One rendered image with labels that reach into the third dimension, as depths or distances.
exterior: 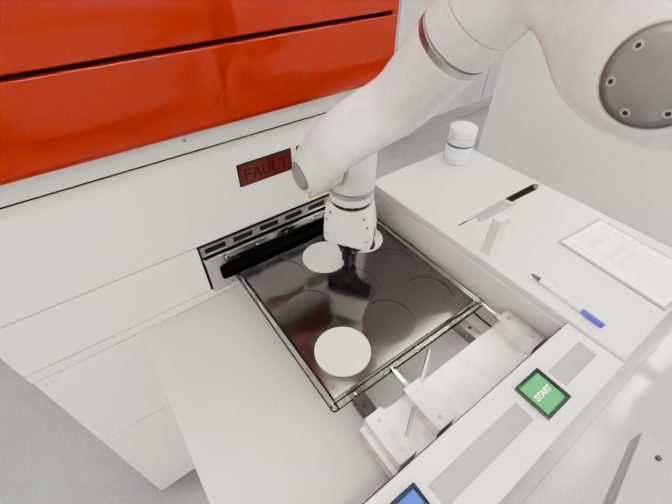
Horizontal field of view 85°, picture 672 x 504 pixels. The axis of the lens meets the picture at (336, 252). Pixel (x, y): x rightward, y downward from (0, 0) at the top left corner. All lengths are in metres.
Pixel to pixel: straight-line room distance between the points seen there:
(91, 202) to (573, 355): 0.80
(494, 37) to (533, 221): 0.57
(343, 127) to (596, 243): 0.61
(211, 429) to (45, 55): 0.58
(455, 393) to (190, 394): 0.47
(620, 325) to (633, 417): 1.22
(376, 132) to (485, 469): 0.45
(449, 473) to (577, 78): 0.45
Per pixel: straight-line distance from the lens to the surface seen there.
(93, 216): 0.70
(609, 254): 0.92
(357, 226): 0.70
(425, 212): 0.87
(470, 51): 0.43
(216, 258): 0.81
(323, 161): 0.53
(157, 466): 1.39
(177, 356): 0.83
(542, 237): 0.89
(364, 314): 0.72
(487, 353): 0.75
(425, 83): 0.46
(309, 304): 0.74
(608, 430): 1.90
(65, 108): 0.58
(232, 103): 0.63
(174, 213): 0.73
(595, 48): 0.29
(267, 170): 0.76
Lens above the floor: 1.48
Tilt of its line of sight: 44 degrees down
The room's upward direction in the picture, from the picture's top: straight up
